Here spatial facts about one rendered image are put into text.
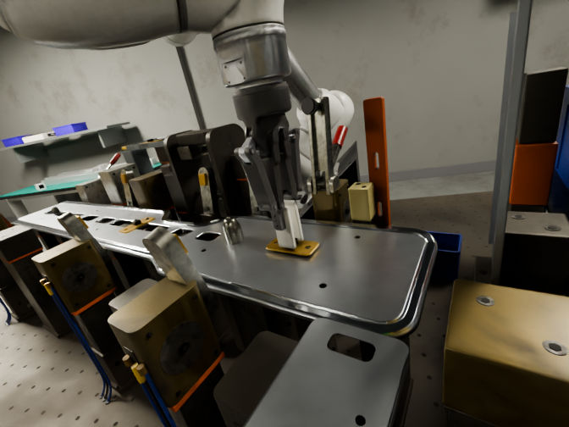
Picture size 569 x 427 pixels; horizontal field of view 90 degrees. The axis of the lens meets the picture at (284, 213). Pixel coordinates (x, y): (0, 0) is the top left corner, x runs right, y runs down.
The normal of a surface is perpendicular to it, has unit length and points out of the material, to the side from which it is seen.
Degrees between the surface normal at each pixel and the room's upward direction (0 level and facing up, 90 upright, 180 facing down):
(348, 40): 90
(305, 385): 0
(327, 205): 90
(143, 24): 152
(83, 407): 0
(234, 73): 90
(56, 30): 146
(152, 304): 0
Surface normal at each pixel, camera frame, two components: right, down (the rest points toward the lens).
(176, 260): 0.83, 0.06
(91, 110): -0.22, 0.41
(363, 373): -0.18, -0.91
